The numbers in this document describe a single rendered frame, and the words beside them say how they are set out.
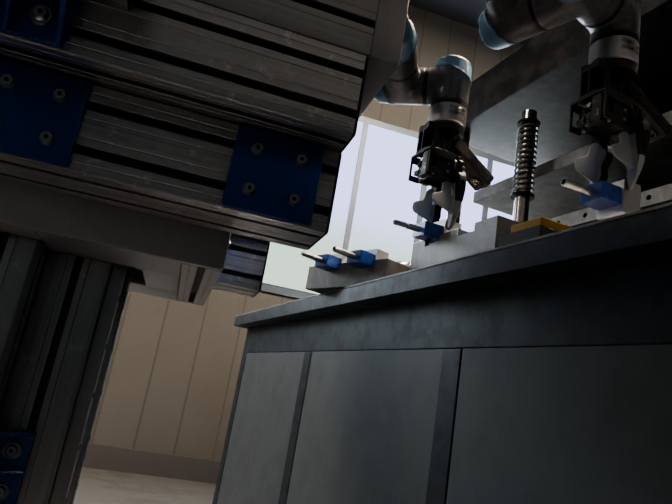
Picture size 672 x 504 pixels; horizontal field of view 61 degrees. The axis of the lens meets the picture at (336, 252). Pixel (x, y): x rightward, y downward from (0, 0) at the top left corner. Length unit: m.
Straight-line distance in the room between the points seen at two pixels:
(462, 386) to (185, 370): 2.72
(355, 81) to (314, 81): 0.04
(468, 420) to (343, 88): 0.52
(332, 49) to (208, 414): 3.05
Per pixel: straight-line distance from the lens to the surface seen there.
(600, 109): 0.99
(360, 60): 0.61
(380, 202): 3.88
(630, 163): 0.97
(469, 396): 0.89
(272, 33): 0.60
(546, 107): 2.48
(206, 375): 3.50
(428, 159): 1.10
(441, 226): 1.09
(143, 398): 3.50
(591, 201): 0.95
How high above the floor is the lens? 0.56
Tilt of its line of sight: 14 degrees up
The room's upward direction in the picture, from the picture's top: 10 degrees clockwise
